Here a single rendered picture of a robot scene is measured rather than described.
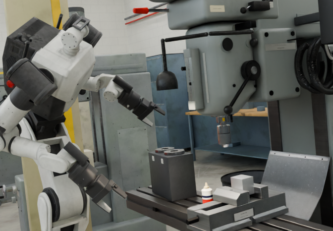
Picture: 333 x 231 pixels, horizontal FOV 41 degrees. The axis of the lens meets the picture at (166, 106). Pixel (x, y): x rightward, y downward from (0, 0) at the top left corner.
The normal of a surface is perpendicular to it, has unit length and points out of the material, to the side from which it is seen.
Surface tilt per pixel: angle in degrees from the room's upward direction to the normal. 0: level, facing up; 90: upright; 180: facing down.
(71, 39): 117
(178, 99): 90
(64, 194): 60
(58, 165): 110
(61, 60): 46
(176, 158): 90
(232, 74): 90
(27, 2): 90
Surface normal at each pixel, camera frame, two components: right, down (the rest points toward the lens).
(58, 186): 0.51, -0.50
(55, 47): 0.39, -0.71
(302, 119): -0.85, 0.11
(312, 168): -0.80, -0.35
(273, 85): 0.51, 0.00
